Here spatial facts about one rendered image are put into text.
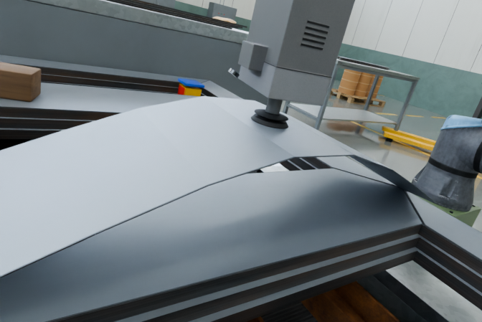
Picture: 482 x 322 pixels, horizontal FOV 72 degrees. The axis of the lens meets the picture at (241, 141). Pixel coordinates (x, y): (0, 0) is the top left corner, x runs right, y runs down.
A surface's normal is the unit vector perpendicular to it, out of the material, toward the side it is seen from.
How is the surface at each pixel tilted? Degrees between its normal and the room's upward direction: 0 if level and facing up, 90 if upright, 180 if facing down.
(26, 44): 90
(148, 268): 0
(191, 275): 0
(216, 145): 15
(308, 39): 90
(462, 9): 90
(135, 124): 21
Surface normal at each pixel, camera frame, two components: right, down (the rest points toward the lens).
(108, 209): -0.09, -0.86
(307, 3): 0.34, 0.38
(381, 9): -0.81, 0.01
